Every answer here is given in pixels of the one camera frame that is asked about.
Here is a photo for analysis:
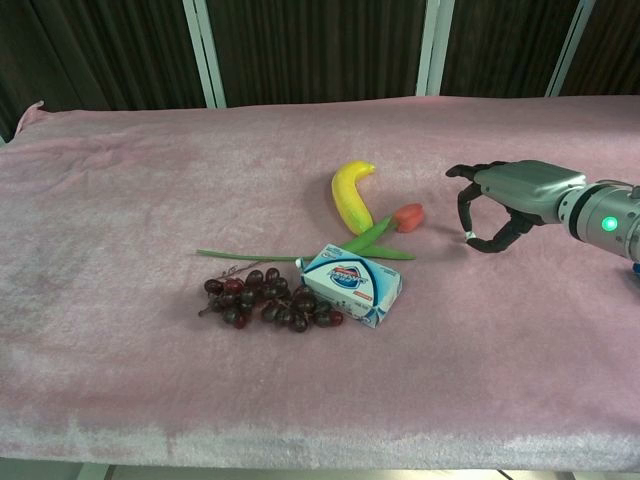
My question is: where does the yellow plastic banana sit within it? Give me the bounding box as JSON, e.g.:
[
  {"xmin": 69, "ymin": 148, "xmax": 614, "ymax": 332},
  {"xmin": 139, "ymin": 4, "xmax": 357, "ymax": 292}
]
[{"xmin": 331, "ymin": 159, "xmax": 378, "ymax": 237}]

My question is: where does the pink fleece table cloth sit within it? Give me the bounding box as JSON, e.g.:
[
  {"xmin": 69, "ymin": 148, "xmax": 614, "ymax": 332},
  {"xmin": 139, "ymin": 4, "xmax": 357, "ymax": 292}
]
[{"xmin": 0, "ymin": 94, "xmax": 640, "ymax": 472}]

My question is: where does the dark brown curtain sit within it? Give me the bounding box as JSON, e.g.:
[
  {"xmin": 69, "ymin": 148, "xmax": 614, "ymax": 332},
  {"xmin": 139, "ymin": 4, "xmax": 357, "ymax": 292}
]
[{"xmin": 0, "ymin": 0, "xmax": 640, "ymax": 144}]

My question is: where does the artificial red tulip flower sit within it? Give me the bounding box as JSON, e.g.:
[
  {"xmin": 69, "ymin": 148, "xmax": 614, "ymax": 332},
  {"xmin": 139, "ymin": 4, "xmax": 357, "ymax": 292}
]
[{"xmin": 195, "ymin": 202, "xmax": 426, "ymax": 262}]

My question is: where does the dark red grape bunch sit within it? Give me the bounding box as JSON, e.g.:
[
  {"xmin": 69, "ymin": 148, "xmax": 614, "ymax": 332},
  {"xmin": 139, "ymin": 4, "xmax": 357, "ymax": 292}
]
[{"xmin": 198, "ymin": 265, "xmax": 346, "ymax": 334}]

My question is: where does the blue white soap box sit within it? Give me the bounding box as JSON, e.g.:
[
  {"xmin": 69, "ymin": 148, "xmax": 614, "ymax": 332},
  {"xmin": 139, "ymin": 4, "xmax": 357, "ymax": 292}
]
[{"xmin": 294, "ymin": 242, "xmax": 405, "ymax": 330}]

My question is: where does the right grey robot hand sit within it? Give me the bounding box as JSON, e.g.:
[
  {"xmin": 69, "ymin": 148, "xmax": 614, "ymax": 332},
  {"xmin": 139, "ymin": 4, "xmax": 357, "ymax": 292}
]
[{"xmin": 445, "ymin": 159, "xmax": 588, "ymax": 254}]

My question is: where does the white partition frame post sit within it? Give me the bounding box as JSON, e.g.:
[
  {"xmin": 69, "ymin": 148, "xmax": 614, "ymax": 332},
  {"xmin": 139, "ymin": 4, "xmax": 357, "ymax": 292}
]
[
  {"xmin": 181, "ymin": 0, "xmax": 228, "ymax": 109},
  {"xmin": 543, "ymin": 0, "xmax": 600, "ymax": 98},
  {"xmin": 415, "ymin": 0, "xmax": 456, "ymax": 98}
]

